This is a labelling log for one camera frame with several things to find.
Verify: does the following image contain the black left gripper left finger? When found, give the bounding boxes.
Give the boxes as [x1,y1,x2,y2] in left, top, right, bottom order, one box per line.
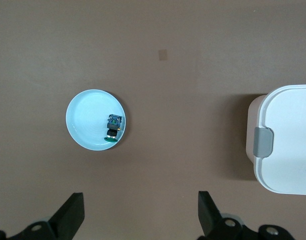
[0,192,85,240]

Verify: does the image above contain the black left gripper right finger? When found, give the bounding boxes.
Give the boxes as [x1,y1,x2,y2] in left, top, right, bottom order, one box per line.
[196,191,298,240]

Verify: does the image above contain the white lunch box grey clips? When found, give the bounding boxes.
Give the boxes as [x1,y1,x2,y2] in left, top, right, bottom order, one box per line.
[246,84,306,196]

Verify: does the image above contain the light blue round plate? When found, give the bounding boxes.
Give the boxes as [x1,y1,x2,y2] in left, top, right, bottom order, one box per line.
[65,89,128,151]

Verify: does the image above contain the green push button switch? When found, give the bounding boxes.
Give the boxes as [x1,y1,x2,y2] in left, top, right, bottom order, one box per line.
[103,113,123,143]

